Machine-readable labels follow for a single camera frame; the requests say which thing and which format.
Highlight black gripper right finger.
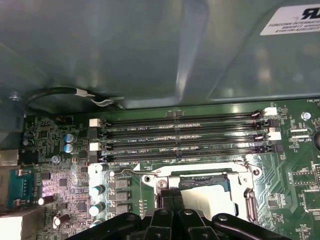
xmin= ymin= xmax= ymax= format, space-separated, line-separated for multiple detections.
xmin=173 ymin=190 xmax=278 ymax=240

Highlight RAM slot black latches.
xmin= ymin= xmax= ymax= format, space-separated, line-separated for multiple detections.
xmin=89 ymin=119 xmax=280 ymax=141

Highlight blue topped capacitor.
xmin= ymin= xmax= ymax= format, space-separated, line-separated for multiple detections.
xmin=63 ymin=133 xmax=78 ymax=145
xmin=63 ymin=142 xmax=78 ymax=154

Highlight silver topped CPU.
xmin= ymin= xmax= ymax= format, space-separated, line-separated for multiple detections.
xmin=179 ymin=174 xmax=236 ymax=219

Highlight CPU socket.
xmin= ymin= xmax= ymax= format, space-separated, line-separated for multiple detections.
xmin=139 ymin=159 xmax=263 ymax=226

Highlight green motherboard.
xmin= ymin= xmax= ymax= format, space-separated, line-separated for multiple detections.
xmin=23 ymin=99 xmax=320 ymax=240

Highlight blue serial port connector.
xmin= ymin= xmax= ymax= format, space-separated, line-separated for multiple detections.
xmin=6 ymin=167 xmax=36 ymax=209

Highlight RAM slot white latches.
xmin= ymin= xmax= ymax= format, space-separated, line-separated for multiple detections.
xmin=89 ymin=107 xmax=278 ymax=128
xmin=89 ymin=131 xmax=281 ymax=152

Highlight white label sticker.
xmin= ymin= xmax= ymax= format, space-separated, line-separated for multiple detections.
xmin=259 ymin=6 xmax=320 ymax=36

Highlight metal socket locking lever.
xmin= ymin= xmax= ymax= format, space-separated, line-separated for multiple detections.
xmin=109 ymin=161 xmax=252 ymax=176

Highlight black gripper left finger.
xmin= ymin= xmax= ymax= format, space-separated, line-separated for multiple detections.
xmin=64 ymin=189 xmax=175 ymax=240

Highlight black cable white tie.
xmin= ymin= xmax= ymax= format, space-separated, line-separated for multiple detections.
xmin=24 ymin=86 xmax=126 ymax=112

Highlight metal socket cover frame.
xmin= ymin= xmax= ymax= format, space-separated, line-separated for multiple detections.
xmin=156 ymin=162 xmax=257 ymax=226

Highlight black PC case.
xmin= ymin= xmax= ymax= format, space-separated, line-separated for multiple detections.
xmin=0 ymin=0 xmax=320 ymax=240

